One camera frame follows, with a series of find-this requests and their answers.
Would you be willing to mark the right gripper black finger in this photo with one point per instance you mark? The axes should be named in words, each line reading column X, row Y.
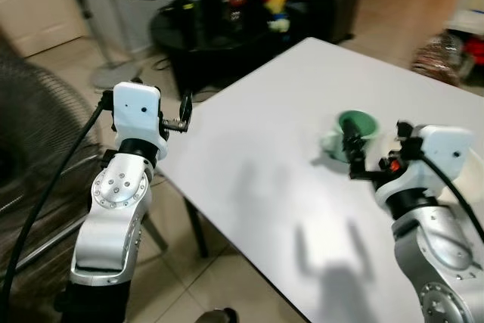
column 404, row 134
column 352, row 149

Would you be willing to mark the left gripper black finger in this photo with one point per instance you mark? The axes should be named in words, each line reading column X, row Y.
column 186, row 107

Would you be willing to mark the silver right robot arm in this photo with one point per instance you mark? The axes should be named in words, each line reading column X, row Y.
column 435, row 262

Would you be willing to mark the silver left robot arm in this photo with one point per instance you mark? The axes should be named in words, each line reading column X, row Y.
column 113, row 202

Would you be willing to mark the green ceramic mug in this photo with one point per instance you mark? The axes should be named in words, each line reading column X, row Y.
column 364, row 125

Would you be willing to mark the black round side table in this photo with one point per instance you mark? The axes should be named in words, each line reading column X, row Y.
column 204, row 54

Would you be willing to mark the brown patterned bag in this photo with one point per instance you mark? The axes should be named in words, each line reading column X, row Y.
column 437, row 58

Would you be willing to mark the black table leg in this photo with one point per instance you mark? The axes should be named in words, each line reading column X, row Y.
column 197, row 228

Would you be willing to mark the red box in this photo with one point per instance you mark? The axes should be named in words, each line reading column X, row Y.
column 476, row 51

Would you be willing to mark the white plastic container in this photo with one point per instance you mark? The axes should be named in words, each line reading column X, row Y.
column 467, row 22

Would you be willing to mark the red and yellow toy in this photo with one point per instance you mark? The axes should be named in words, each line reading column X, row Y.
column 283, row 1

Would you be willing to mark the cream panelled door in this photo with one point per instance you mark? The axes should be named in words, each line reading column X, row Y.
column 34, row 5

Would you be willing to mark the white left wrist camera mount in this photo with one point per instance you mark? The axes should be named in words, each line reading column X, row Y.
column 140, row 115

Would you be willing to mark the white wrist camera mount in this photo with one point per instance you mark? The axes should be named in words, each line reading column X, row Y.
column 140, row 115
column 439, row 160

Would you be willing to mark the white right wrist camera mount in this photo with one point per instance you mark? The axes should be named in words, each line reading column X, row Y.
column 439, row 160

